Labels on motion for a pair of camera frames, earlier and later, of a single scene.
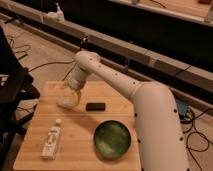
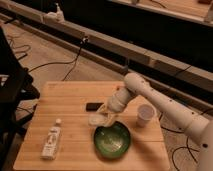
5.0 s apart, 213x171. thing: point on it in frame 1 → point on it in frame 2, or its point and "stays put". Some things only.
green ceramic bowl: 112,139 stays put
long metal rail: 189,82 stays put
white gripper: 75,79 → 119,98
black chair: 18,92 stays put
